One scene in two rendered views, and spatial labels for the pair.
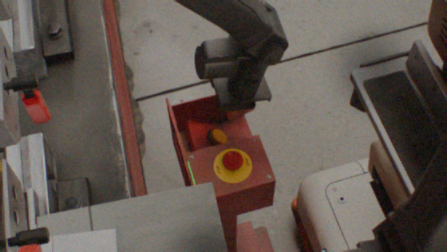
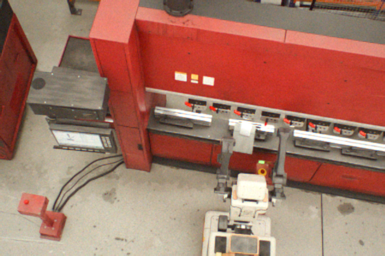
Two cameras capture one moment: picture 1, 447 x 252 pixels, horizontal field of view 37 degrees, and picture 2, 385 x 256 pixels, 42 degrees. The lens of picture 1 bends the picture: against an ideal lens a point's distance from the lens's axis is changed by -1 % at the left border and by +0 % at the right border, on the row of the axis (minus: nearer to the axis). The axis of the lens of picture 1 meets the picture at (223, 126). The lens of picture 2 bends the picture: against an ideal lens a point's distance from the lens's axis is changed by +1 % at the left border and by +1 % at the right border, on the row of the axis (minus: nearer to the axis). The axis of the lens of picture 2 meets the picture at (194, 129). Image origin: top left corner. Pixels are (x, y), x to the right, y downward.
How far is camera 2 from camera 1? 3.47 m
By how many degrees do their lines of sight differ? 44
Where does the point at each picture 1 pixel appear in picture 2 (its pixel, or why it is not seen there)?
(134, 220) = (249, 140)
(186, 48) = (337, 217)
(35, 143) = (271, 130)
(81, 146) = (272, 142)
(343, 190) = (261, 225)
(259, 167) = not seen: hidden behind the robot
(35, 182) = (263, 128)
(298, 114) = (299, 241)
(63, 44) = (297, 143)
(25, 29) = (299, 134)
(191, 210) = (248, 149)
